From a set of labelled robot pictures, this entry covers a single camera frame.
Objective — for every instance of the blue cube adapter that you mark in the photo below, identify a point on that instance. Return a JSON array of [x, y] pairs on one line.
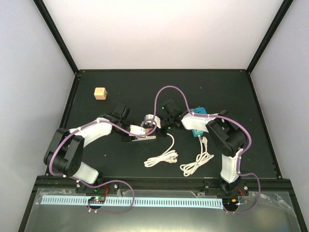
[[198, 111]]

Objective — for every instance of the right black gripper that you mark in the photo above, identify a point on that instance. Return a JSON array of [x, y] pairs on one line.
[[162, 133]]

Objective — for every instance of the teal power strip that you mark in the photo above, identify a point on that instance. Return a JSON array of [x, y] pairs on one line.
[[197, 133]]

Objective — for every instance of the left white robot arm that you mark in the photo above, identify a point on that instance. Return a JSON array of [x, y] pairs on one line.
[[65, 152]]

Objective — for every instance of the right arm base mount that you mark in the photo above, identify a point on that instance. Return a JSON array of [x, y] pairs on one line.
[[219, 187]]

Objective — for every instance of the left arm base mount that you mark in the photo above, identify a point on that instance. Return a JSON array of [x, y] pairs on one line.
[[101, 186]]

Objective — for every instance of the white power strip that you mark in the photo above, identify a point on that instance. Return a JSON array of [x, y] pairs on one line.
[[151, 137]]

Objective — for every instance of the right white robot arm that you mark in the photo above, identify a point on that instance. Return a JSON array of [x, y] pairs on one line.
[[229, 137]]

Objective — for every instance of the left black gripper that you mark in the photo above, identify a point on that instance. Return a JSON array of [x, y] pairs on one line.
[[124, 138]]

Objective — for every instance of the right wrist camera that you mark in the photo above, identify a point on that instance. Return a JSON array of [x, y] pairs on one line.
[[150, 119]]

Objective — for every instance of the light blue slotted cable duct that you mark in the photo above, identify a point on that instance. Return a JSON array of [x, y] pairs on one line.
[[211, 203]]

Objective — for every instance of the large orange cube adapter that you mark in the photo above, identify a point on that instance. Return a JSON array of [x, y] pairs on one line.
[[100, 93]]

